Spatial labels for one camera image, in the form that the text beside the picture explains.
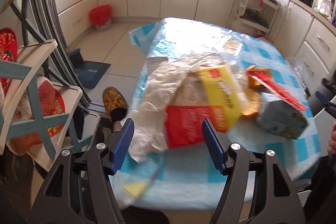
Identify light blue milk carton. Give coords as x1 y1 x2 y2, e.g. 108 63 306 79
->
256 92 309 139

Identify yellow red tape package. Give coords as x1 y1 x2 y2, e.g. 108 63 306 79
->
165 65 244 149

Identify orange peel piece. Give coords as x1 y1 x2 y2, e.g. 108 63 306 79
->
245 65 273 89
241 88 261 118

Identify red snack wrapper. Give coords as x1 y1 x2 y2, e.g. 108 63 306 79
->
258 75 307 111

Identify white plastic bag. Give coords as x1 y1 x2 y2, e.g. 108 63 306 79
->
128 52 248 162

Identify orange peel piece back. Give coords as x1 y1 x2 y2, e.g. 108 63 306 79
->
245 65 273 89

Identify red lined trash bin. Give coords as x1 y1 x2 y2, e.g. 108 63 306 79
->
89 5 112 31

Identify white kitchen cabinets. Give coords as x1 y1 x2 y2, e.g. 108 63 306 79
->
55 0 335 89

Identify person's right hand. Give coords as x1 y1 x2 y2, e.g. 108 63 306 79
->
327 122 336 155

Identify clear bag in drawer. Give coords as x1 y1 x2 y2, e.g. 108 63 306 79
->
285 57 310 98

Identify colourful slipper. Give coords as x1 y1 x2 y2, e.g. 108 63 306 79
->
102 86 128 123

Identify blue checkered plastic tablecloth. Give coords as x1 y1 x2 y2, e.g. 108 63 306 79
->
110 18 321 210

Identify blue dustpan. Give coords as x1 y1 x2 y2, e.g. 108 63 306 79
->
67 48 110 89

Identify white blue shelf rack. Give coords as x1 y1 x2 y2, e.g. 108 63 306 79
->
0 0 102 172

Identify white trolley rack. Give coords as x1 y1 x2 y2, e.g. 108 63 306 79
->
228 0 280 37

